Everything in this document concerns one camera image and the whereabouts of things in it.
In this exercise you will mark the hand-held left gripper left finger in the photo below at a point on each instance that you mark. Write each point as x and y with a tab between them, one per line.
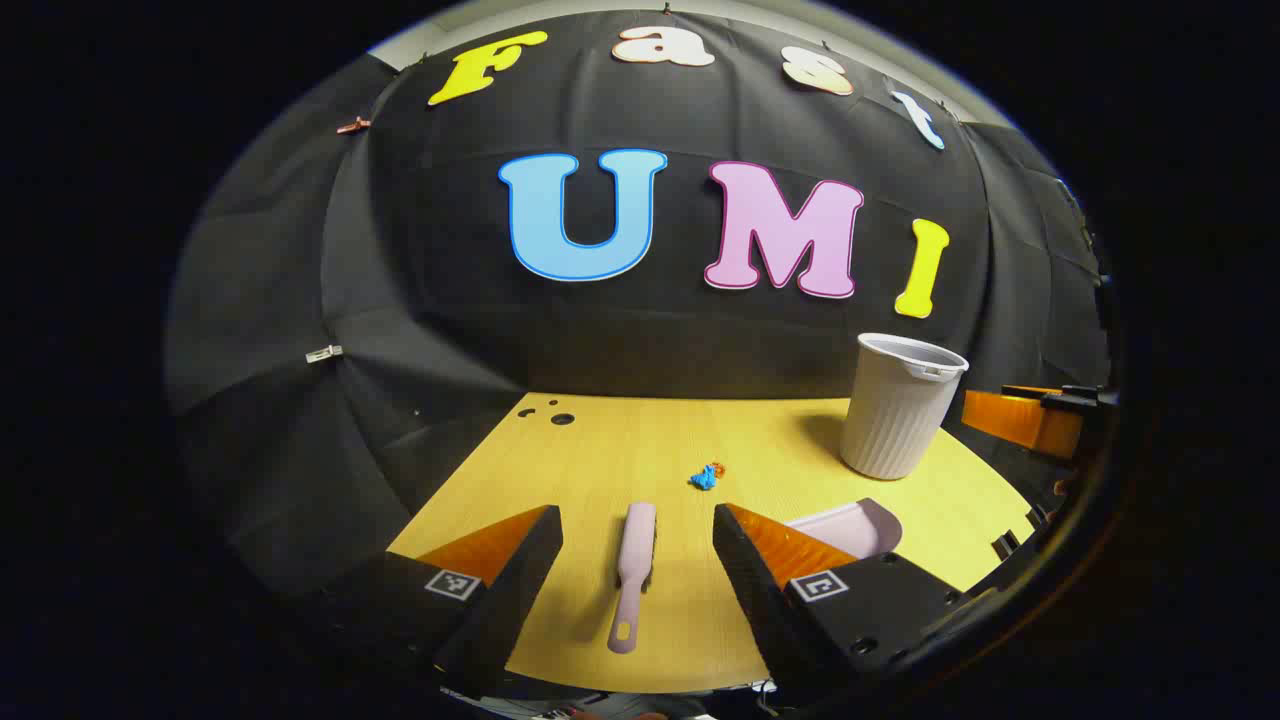
520	590

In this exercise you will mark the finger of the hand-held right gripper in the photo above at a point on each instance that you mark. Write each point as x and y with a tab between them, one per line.
1020	420
1015	540

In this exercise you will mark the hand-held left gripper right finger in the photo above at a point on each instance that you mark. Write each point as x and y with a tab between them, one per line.
750	590

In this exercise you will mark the lilac dustpan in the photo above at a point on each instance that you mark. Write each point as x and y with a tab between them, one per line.
850	530

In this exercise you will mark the blue paper ball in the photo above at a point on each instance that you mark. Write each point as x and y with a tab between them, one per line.
704	480

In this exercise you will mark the small lilac broom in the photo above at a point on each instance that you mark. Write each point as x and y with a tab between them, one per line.
637	545

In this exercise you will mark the white ribbed garbage bin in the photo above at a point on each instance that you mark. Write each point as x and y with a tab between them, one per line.
890	420

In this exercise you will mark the black backdrop cloth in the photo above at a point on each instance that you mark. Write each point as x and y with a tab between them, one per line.
450	330

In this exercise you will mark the white metal clip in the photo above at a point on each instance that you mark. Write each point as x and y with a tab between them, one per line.
323	353

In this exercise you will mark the copper clip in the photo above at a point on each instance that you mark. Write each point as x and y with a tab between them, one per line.
352	125

